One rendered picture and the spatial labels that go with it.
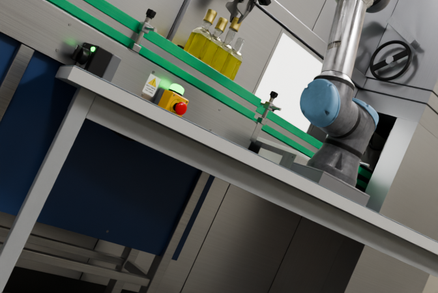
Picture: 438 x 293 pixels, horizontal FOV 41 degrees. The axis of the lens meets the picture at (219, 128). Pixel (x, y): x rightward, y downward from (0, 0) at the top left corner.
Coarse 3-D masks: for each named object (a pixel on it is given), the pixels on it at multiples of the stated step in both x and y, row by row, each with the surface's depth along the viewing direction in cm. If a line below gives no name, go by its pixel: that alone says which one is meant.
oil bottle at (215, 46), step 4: (212, 36) 200; (216, 36) 201; (212, 40) 199; (216, 40) 200; (220, 40) 202; (212, 44) 199; (216, 44) 201; (220, 44) 202; (208, 48) 199; (212, 48) 200; (216, 48) 201; (220, 48) 202; (208, 52) 199; (212, 52) 200; (216, 52) 201; (204, 56) 199; (208, 56) 199; (212, 56) 201; (216, 56) 202; (204, 60) 199; (208, 60) 200; (212, 60) 201; (208, 64) 200; (212, 64) 202
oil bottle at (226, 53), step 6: (222, 42) 206; (222, 48) 203; (228, 48) 205; (222, 54) 203; (228, 54) 205; (216, 60) 203; (222, 60) 204; (228, 60) 206; (216, 66) 203; (222, 66) 205; (222, 72) 205
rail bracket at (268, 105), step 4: (272, 92) 206; (276, 92) 206; (272, 96) 206; (276, 96) 207; (272, 100) 206; (260, 104) 209; (264, 104) 207; (268, 104) 206; (272, 104) 206; (268, 108) 205; (272, 108) 205; (276, 108) 203; (280, 108) 202; (264, 112) 206; (268, 112) 207; (264, 116) 206; (260, 120) 205; (264, 120) 206; (264, 124) 206
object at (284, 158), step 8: (248, 144) 217; (256, 144) 208; (264, 144) 206; (256, 152) 207; (264, 152) 205; (272, 152) 202; (280, 152) 199; (288, 152) 197; (272, 160) 201; (280, 160) 198; (288, 160) 196; (296, 160) 195; (304, 160) 198; (288, 168) 195
